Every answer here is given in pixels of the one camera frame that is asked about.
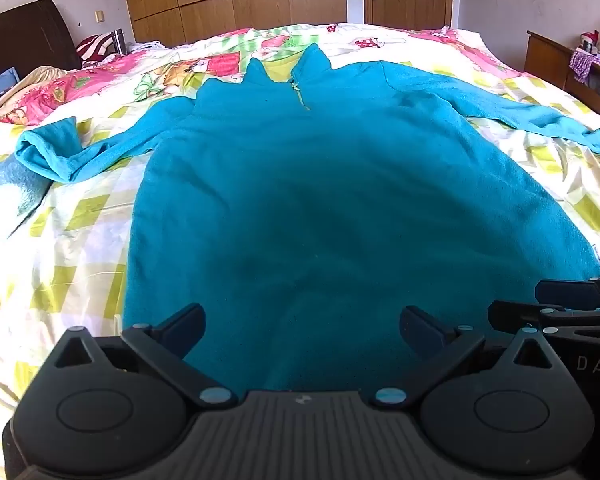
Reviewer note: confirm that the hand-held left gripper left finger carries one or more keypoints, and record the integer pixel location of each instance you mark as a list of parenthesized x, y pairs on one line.
[(182, 327)]

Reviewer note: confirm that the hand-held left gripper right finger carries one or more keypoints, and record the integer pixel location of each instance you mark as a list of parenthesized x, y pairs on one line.
[(422, 327)]

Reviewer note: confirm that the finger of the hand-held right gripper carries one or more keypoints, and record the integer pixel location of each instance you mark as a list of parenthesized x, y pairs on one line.
[(510, 312), (560, 292)]

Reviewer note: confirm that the teal fleece sweater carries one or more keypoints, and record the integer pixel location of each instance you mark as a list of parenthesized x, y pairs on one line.
[(330, 185)]

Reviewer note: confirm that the green checkered bed sheet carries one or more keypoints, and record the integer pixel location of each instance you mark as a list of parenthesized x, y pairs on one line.
[(65, 260)]

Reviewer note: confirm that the teal fuzzy towel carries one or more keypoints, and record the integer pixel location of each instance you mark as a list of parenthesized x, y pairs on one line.
[(10, 200)]

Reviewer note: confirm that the purple patterned cloth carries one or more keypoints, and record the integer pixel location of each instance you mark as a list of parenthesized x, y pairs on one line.
[(582, 65)]

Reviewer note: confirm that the wooden side cabinet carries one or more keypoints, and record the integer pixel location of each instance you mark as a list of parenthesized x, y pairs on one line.
[(545, 57)]

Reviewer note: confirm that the red white toy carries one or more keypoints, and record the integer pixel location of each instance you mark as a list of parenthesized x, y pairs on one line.
[(589, 41)]

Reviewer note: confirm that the cartoon printed quilt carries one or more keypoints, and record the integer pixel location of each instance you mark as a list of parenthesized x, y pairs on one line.
[(145, 75)]

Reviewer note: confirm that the white crumpled cloth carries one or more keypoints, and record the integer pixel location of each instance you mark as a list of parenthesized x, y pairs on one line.
[(147, 46)]

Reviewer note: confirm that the red white striped cloth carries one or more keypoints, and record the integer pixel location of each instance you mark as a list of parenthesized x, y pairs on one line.
[(95, 47)]

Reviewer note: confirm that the metal cup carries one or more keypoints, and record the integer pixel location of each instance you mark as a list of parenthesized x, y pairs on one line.
[(118, 41)]

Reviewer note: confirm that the dark wooden headboard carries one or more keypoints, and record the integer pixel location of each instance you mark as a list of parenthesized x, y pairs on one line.
[(25, 40)]

